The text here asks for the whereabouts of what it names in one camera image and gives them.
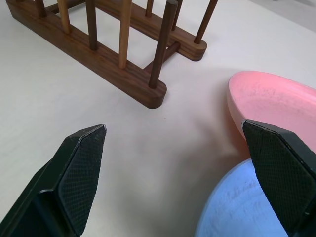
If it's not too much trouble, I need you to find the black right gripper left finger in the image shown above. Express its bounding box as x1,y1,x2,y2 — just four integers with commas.
0,124,107,237

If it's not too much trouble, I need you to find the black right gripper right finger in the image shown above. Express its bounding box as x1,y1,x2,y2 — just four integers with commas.
241,119,316,237

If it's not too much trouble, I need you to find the wooden dish rack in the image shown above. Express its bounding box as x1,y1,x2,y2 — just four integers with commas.
5,0,219,110

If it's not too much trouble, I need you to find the blue plate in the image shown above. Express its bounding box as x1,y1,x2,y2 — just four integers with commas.
194,158,290,237

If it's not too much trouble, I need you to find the pink plate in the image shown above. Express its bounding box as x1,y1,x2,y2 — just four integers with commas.
227,71,316,158

